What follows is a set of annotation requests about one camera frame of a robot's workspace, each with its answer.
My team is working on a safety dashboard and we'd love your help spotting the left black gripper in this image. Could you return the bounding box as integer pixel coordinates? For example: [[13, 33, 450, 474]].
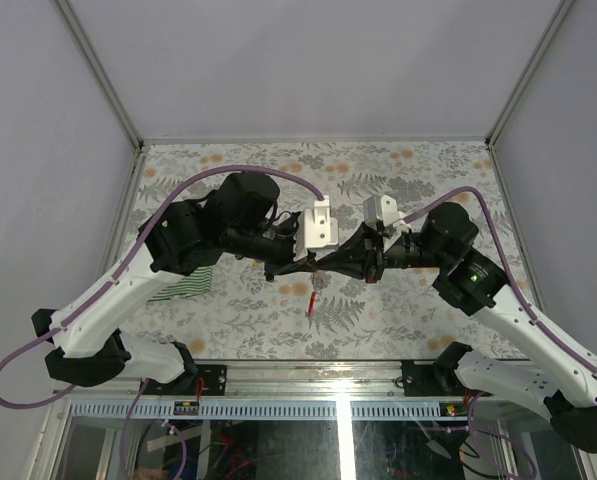
[[226, 210, 318, 281]]

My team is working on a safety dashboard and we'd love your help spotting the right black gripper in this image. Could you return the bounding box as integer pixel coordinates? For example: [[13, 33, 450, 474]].
[[318, 221, 449, 283]]

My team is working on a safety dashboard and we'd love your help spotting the red handled metal key tool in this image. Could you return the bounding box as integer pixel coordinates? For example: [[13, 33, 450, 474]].
[[307, 272, 323, 318]]

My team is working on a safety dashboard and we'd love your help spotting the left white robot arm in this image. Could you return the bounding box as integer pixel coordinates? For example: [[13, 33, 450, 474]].
[[32, 166, 331, 395]]

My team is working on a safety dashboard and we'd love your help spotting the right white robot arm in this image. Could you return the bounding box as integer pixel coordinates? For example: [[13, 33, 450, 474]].
[[317, 202, 597, 453]]

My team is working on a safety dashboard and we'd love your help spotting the green striped cloth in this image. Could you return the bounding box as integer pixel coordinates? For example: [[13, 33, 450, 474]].
[[149, 267, 213, 302]]

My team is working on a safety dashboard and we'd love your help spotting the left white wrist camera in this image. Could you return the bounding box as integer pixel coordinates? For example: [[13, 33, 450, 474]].
[[294, 195, 339, 261]]

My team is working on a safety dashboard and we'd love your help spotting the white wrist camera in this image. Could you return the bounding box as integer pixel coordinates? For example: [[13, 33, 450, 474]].
[[363, 195, 411, 237], [294, 195, 339, 261]]

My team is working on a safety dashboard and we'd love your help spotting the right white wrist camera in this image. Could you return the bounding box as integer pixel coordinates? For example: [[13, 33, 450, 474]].
[[363, 195, 411, 237]]

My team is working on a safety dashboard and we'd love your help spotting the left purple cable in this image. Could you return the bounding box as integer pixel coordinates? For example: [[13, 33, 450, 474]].
[[0, 164, 325, 411]]

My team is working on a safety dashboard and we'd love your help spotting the purple cable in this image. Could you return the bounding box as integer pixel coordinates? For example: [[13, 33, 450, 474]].
[[402, 186, 597, 386], [0, 164, 325, 411]]

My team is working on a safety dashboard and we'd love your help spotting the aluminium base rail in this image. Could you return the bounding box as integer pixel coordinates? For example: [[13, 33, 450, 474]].
[[52, 360, 474, 420]]

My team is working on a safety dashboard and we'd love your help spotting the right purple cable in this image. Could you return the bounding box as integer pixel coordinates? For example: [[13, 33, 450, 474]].
[[402, 186, 597, 386]]

